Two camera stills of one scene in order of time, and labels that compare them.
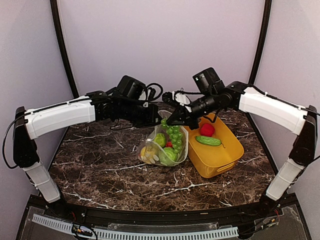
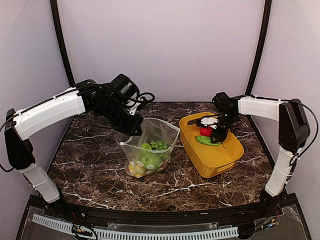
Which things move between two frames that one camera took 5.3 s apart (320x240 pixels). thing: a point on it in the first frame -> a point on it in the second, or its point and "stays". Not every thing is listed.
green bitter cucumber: (208, 140) stays
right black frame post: (261, 47) stays
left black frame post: (55, 17) stays
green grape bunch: (175, 134) -> (159, 145)
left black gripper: (152, 120) -> (131, 129)
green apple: (168, 156) -> (152, 160)
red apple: (207, 129) stays
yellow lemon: (148, 155) -> (137, 171)
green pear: (160, 139) -> (146, 145)
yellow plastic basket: (213, 161) stays
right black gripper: (189, 120) -> (221, 136)
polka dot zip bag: (169, 146) -> (150, 153)
